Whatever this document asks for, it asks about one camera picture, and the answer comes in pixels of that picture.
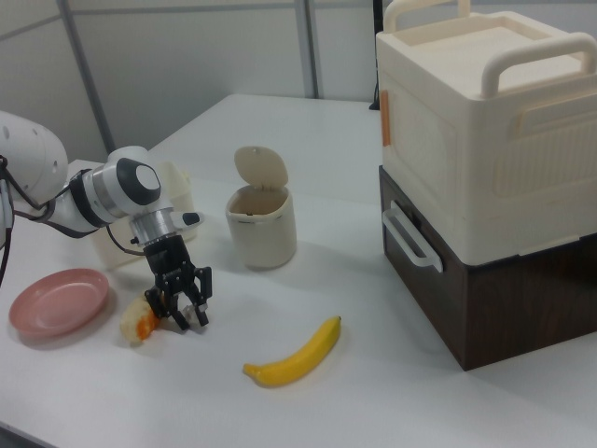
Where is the white drawer handle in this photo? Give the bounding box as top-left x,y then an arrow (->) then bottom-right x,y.
381,200 -> 444,273

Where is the dark brown drawer box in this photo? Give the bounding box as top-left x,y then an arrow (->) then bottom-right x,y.
378,165 -> 597,372

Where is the white open plastic bin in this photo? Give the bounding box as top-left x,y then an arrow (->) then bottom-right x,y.
64,159 -> 196,272

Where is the orange and cream cake slice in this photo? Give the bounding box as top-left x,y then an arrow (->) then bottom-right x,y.
119,296 -> 163,347

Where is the grey partition post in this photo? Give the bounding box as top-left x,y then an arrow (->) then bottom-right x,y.
59,0 -> 117,156
303,0 -> 324,100

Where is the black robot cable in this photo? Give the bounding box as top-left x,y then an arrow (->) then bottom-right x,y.
0,157 -> 15,287

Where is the pink plate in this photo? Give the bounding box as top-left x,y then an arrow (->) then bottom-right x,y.
8,267 -> 111,338

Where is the black hanging cable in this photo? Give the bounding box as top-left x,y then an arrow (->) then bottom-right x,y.
370,0 -> 382,112

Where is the beige trash can with lid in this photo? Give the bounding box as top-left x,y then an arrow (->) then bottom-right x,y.
225,146 -> 299,271

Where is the cream plastic storage box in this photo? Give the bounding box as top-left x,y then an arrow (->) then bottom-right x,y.
375,0 -> 597,257

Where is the yellow banana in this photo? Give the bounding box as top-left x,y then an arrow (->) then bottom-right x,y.
242,315 -> 342,388

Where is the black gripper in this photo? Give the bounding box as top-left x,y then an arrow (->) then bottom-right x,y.
142,234 -> 215,333

